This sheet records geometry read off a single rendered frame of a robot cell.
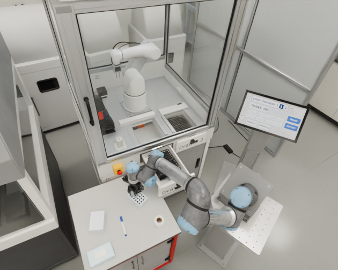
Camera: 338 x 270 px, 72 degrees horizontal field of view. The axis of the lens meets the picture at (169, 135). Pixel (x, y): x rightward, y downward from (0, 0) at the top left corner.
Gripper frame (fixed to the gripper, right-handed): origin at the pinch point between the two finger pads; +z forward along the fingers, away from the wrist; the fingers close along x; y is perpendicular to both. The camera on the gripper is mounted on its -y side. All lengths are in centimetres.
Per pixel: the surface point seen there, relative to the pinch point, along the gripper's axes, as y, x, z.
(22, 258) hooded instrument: -35, -76, 37
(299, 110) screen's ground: 56, 130, -35
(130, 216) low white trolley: 9.0, -11.2, 5.4
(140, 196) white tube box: 4.9, 2.3, 1.7
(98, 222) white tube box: -0.7, -29.2, 0.2
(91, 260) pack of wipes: 14.4, -45.7, 1.0
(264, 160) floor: 48, 178, 82
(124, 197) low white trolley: -4.5, -5.0, 5.4
